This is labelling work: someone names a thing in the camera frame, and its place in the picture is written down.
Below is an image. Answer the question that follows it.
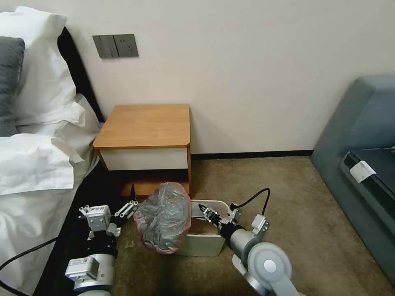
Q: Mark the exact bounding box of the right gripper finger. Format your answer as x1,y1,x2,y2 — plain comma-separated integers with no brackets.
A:
199,203,219,219
204,210,223,228

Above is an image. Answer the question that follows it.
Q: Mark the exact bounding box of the grey wall socket plate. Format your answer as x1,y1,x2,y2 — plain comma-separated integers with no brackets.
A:
113,33,139,58

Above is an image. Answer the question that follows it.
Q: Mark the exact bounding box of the dark grey pillow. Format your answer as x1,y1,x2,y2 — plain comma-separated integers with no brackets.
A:
0,36,26,137

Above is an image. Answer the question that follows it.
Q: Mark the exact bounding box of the grey wall switch plate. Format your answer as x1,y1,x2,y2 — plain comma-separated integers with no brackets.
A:
92,34,115,59

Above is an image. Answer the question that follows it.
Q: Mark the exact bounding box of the white rectangular trash can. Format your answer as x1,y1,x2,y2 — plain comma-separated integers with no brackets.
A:
176,199,231,257

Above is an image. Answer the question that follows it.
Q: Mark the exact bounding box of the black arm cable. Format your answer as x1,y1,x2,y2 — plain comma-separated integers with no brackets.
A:
0,239,57,296
236,188,272,217

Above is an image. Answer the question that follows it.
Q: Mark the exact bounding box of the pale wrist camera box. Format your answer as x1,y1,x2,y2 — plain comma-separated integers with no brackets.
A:
228,206,242,224
86,204,112,232

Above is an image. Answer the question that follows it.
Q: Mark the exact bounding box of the wooden nightstand with white drawer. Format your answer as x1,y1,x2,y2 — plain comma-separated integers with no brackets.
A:
93,104,192,199

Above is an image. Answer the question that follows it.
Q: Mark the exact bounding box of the white duvet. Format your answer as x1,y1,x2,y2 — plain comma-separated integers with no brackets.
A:
0,94,102,292

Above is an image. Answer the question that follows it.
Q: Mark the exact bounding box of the white pillow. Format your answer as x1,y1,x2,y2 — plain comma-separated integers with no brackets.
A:
0,6,86,127

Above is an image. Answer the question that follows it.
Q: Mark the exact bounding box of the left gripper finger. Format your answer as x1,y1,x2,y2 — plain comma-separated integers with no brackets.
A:
77,204,93,221
113,183,139,219

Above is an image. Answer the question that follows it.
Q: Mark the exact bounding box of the translucent grey garbage bag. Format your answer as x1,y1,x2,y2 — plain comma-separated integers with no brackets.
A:
133,181,192,255

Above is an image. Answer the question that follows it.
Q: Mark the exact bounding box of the black case with white label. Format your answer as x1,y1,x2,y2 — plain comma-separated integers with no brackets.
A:
339,148,395,230

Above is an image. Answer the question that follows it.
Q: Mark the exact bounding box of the black headboard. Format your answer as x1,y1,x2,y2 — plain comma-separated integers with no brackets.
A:
57,26,105,123

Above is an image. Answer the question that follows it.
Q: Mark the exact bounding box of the black baseboard strip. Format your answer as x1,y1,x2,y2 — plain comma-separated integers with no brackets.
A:
191,149,315,161

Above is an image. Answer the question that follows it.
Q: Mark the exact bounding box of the teal fabric sofa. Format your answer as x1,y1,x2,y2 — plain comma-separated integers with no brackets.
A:
310,75,395,278

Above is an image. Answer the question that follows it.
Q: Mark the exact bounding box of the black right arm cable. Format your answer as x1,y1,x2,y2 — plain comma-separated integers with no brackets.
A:
236,188,272,217

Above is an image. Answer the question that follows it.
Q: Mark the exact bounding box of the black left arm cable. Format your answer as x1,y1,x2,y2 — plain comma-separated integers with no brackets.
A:
0,239,57,296

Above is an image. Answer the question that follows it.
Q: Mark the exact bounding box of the black bed base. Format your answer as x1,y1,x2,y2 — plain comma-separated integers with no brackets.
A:
30,154,136,296

